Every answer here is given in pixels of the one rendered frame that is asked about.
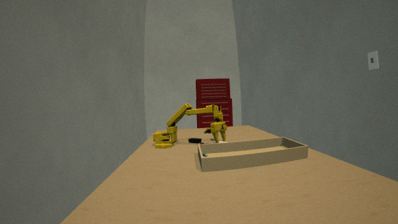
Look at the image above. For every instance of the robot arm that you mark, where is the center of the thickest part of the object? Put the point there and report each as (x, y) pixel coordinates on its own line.
(162, 139)

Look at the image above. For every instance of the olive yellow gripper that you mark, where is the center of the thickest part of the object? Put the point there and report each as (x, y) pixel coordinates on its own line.
(215, 127)

